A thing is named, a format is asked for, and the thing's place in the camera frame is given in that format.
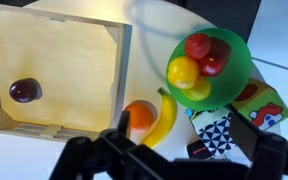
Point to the yellow orange round fruit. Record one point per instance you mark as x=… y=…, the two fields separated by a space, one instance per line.
x=183 y=72

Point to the triangle patterned soft cube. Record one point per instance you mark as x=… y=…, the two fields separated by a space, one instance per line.
x=214 y=131

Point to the yellow lemon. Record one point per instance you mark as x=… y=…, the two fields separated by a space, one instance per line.
x=199 y=90

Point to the light wooden box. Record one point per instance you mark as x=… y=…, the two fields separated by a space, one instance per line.
x=60 y=73

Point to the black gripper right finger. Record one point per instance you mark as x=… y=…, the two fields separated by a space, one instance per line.
x=247 y=133

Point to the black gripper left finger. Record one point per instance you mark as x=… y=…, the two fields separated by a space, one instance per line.
x=124 y=123

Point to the yellow banana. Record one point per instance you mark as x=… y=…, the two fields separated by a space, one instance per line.
x=165 y=116

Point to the green bowl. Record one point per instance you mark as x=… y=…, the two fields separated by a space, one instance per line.
x=235 y=71

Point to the dark purple apple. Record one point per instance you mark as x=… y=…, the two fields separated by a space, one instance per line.
x=24 y=90

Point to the red strawberry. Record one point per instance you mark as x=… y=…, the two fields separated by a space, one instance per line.
x=197 y=46

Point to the dark red apple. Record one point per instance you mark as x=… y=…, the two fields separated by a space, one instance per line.
x=215 y=60

